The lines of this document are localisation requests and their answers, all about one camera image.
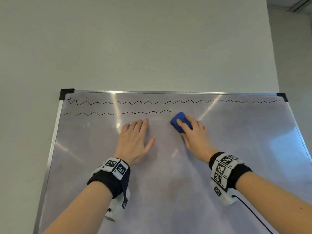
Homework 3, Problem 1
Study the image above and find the person's left hand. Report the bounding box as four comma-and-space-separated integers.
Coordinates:
114, 118, 156, 166

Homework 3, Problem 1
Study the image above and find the person's right hand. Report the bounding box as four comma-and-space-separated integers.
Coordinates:
176, 115, 219, 164

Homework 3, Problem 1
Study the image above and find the blue whiteboard eraser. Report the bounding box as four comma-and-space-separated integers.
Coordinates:
170, 112, 193, 134

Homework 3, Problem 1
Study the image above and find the white whiteboard with wavy lines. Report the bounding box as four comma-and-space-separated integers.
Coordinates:
33, 88, 312, 234

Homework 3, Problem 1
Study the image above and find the person's left forearm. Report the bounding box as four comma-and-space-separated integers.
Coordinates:
43, 180, 113, 234

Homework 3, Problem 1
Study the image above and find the person's right forearm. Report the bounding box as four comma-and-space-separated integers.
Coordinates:
235, 172, 312, 234

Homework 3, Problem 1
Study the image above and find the black wristband with marker tags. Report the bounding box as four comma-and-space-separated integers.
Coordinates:
87, 157, 131, 199
208, 151, 253, 192

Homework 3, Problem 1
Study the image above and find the white wrist camera unit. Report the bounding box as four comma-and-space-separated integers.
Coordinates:
105, 188, 131, 223
210, 180, 239, 206

